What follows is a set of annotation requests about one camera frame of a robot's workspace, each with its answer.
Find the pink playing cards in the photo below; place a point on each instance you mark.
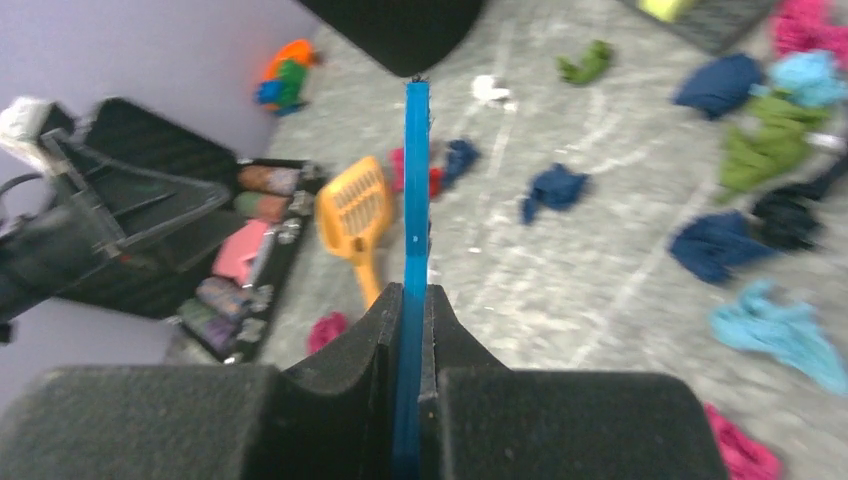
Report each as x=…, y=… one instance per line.
x=238, y=252

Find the teal paper ball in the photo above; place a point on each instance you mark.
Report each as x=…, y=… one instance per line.
x=811, y=78

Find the orange ring toy blocks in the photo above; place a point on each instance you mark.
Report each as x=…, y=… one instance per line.
x=280, y=91

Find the light blue paper scrap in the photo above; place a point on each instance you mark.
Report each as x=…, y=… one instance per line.
x=789, y=333

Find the yellow slotted scoop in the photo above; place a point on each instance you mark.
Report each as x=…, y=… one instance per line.
x=352, y=213

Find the far magenta paper scrap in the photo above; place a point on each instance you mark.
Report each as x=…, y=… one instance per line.
x=805, y=25

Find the white paper scrap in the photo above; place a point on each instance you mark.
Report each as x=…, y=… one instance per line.
x=489, y=90

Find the black poker chip case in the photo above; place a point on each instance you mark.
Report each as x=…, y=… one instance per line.
x=230, y=321

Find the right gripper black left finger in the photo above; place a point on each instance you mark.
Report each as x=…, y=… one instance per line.
x=326, y=417

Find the dark blue paper scrap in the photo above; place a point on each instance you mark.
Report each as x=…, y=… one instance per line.
x=712, y=246

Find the small green paper scrap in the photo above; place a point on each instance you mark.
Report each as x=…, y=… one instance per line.
x=596, y=60

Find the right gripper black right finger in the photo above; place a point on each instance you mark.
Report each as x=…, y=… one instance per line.
x=483, y=420

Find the large magenta paper scrap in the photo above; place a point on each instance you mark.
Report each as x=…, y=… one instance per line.
x=325, y=330

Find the dark blue paper ball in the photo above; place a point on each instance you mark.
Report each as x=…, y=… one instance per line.
x=720, y=86

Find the red paper scrap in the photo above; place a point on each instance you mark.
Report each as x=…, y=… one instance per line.
x=397, y=162

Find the blue hand brush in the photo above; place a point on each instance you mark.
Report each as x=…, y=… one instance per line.
x=405, y=463

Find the black paper scrap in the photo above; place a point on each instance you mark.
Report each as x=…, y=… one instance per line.
x=785, y=217

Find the near magenta paper scrap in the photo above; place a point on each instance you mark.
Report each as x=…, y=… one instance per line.
x=744, y=458

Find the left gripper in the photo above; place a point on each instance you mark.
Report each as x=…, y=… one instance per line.
x=79, y=218

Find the navy paper scrap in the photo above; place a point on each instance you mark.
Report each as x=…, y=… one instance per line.
x=461, y=154

